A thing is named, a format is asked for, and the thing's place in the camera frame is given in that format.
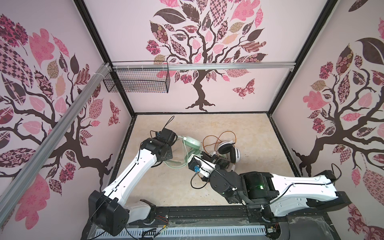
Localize aluminium rail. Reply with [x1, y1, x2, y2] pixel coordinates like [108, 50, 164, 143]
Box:
[113, 62, 296, 71]
[1, 63, 111, 224]

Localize orange headphone cable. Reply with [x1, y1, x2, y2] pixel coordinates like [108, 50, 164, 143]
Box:
[202, 130, 238, 154]

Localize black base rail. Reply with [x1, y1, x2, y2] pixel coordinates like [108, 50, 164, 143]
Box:
[80, 203, 340, 240]

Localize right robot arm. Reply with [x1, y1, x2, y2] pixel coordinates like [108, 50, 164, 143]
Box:
[189, 155, 351, 221]

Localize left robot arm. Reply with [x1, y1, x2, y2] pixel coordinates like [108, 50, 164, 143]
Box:
[88, 138, 173, 237]

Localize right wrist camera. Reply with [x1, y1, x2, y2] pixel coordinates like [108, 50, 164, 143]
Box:
[188, 155, 216, 182]

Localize aluminium rail left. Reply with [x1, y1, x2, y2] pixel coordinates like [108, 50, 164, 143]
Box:
[1, 63, 111, 224]

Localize black wire basket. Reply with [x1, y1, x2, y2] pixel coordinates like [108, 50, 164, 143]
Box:
[103, 60, 171, 94]

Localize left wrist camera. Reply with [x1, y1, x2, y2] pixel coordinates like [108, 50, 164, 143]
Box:
[155, 128, 178, 146]

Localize aluminium rail back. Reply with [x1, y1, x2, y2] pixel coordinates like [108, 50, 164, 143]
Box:
[113, 62, 296, 71]

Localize black white headphones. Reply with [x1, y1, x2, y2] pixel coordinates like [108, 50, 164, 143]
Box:
[217, 141, 241, 164]

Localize mint green white headphones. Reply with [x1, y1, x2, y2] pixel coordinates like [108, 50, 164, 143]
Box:
[165, 135, 203, 170]

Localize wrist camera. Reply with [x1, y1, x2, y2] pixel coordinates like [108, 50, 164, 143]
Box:
[188, 155, 216, 182]
[155, 128, 178, 146]

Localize white slotted cable duct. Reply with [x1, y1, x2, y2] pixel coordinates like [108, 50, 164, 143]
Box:
[90, 226, 267, 240]

